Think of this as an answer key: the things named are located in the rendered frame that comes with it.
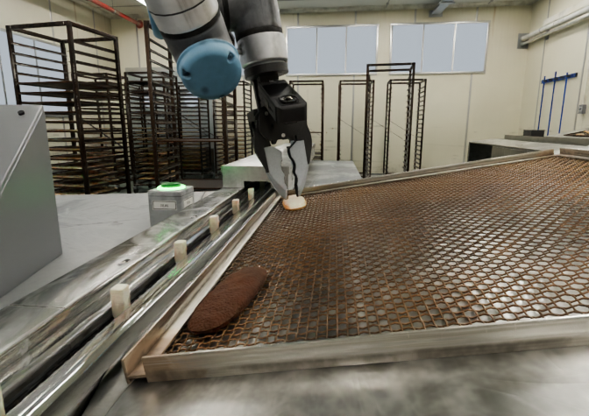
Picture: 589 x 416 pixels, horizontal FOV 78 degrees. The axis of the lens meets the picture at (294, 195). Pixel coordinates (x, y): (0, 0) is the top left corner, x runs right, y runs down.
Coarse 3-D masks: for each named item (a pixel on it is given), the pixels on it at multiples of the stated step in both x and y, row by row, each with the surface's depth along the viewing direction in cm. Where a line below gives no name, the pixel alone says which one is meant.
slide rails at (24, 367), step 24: (192, 240) 55; (96, 312) 34; (48, 336) 30; (72, 336) 30; (96, 336) 30; (24, 360) 27; (48, 360) 28; (72, 360) 27; (0, 384) 25; (48, 384) 25; (24, 408) 22
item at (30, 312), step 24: (216, 192) 89; (192, 216) 64; (144, 240) 52; (96, 264) 43; (120, 264) 43; (168, 264) 53; (48, 288) 36; (72, 288) 36; (0, 312) 32; (24, 312) 32; (48, 312) 32; (0, 336) 28; (24, 384) 28
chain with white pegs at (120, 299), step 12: (252, 192) 89; (216, 216) 62; (216, 228) 62; (180, 240) 49; (180, 252) 48; (120, 288) 35; (120, 300) 35; (132, 300) 38; (120, 312) 35; (108, 324) 34; (48, 372) 27; (36, 384) 26; (0, 396) 22; (24, 396) 25; (0, 408) 22; (12, 408) 24
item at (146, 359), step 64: (320, 192) 66; (384, 192) 57; (448, 192) 49; (512, 192) 44; (256, 256) 37; (384, 256) 31; (448, 256) 29; (512, 256) 26; (576, 256) 25; (256, 320) 24; (448, 320) 20; (512, 320) 19; (576, 320) 16
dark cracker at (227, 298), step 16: (240, 272) 30; (256, 272) 29; (224, 288) 27; (240, 288) 27; (256, 288) 27; (208, 304) 25; (224, 304) 25; (240, 304) 25; (192, 320) 24; (208, 320) 23; (224, 320) 23
